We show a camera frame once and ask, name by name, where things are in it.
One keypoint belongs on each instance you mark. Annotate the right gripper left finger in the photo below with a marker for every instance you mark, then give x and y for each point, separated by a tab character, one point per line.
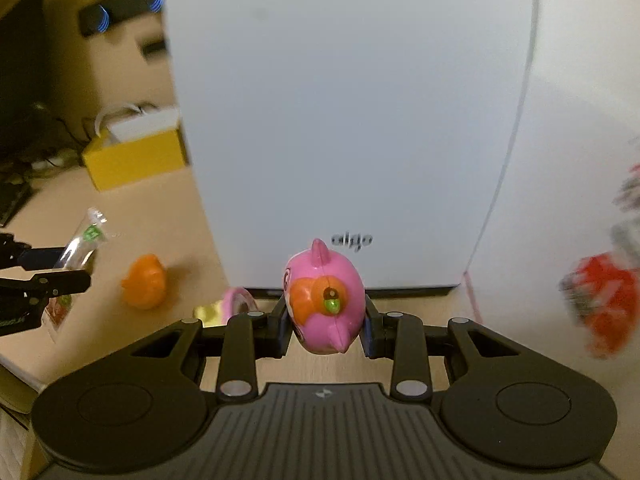
247	338

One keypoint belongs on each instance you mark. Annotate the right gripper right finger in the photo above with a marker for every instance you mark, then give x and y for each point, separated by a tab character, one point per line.
400	338

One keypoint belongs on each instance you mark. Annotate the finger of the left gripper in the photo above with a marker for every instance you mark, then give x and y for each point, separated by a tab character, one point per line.
33	259
41	287

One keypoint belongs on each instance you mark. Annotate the yellow pink toy cake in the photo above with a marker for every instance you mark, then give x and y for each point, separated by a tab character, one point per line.
235	301

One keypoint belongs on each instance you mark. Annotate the clear red snack wrapper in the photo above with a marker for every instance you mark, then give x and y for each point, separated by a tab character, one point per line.
79	254

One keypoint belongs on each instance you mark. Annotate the pink pig figurine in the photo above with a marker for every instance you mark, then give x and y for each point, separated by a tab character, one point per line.
325	298

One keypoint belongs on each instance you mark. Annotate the orange plastic capsule half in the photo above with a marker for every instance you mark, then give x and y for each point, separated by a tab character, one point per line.
145	285

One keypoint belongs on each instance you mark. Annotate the black keyboard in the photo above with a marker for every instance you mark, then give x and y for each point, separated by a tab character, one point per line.
12	199

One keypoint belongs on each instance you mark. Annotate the black monitor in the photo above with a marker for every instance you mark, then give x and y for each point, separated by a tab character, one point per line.
25	75

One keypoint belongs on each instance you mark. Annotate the yellow cardboard box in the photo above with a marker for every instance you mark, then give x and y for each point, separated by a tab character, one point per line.
131	144

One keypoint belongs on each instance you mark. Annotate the white aigo computer case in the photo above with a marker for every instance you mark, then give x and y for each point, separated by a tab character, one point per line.
379	126

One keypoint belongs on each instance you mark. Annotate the black wall power strip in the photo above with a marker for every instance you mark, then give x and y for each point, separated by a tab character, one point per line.
97	18

